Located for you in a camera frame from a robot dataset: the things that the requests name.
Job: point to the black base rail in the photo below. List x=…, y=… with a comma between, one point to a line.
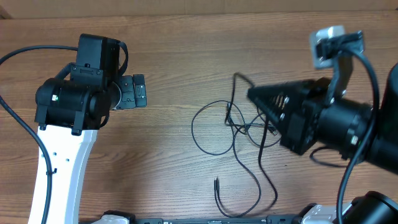
x=112, y=216

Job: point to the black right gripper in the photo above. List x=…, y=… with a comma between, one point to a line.
x=303, y=132

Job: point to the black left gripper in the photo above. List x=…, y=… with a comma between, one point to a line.
x=129, y=99

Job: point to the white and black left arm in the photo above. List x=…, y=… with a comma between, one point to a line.
x=71, y=109

